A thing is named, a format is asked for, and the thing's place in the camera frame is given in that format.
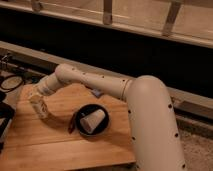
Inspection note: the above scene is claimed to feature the metal rail bracket right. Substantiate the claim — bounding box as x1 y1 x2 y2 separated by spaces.
162 0 182 36

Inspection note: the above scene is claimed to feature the black round bowl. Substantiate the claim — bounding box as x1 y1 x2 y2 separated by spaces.
75 104 109 136

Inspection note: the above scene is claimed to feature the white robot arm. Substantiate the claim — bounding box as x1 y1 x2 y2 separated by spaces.
29 64 188 171

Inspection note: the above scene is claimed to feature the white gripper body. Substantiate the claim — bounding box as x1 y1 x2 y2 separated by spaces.
29 94 49 119

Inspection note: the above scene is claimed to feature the black cable loop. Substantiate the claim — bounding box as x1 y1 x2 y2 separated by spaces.
0 73 26 92

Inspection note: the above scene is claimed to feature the black device at left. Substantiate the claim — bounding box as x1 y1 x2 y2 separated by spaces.
0 91 15 152

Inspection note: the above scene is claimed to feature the metal rail bracket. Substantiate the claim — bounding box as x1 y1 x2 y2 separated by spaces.
102 0 113 25
162 0 182 36
31 0 43 12

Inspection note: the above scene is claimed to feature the white paper cup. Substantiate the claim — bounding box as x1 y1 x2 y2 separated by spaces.
80 109 105 134

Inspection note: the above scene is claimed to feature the metal rail bracket left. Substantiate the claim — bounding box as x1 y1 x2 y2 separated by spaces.
31 0 43 12

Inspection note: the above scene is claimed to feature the blue and black object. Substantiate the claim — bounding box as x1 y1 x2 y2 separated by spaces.
90 88 104 98

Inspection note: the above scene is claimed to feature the metal rail bracket middle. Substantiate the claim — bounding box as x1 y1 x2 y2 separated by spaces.
102 0 113 25

